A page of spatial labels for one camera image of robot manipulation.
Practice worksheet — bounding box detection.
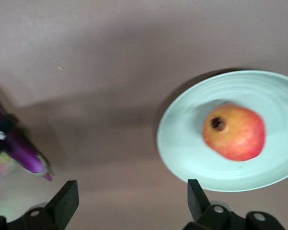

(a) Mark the red yellow pomegranate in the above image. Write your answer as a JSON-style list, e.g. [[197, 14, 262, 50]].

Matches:
[[202, 103, 266, 161]]

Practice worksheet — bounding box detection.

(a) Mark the pale green round plate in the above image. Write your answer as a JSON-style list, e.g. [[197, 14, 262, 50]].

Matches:
[[156, 70, 288, 192]]

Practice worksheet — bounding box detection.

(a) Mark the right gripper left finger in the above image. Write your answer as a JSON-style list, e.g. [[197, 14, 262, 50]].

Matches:
[[0, 180, 79, 230]]

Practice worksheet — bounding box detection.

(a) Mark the brown table cloth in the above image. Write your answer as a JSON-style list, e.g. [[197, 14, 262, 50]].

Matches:
[[0, 0, 288, 230]]

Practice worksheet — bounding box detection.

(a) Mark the purple eggplant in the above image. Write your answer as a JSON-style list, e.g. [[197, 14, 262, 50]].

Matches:
[[0, 88, 54, 182]]

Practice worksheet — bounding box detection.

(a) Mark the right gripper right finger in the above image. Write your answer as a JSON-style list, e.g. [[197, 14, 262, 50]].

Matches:
[[184, 178, 286, 230]]

